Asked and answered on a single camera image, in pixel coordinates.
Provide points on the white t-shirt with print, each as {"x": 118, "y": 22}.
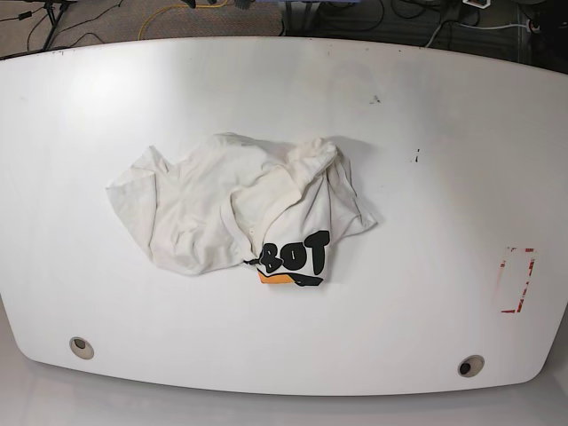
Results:
{"x": 276, "y": 207}

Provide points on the right table grommet hole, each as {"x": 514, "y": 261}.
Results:
{"x": 471, "y": 366}

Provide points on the table grommet hole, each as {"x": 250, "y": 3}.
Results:
{"x": 471, "y": 366}
{"x": 81, "y": 348}

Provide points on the red tape marking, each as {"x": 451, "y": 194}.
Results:
{"x": 514, "y": 278}

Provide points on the left table grommet hole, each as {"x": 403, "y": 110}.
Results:
{"x": 81, "y": 348}

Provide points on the black tripod stand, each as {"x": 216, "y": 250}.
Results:
{"x": 55, "y": 10}

